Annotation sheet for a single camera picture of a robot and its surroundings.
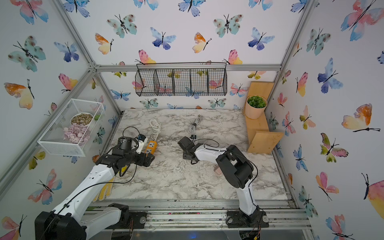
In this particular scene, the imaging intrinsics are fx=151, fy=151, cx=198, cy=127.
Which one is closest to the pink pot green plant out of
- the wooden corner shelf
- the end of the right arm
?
the wooden corner shelf

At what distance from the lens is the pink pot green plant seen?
1.01 meters

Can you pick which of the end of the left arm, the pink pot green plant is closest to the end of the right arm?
the end of the left arm

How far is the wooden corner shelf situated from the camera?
862 millimetres

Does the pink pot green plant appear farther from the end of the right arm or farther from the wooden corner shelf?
the end of the right arm

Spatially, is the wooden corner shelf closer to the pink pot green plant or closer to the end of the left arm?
the pink pot green plant

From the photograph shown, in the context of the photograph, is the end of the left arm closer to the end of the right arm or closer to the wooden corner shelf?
the end of the right arm

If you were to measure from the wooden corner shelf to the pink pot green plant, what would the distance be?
0.09 feet
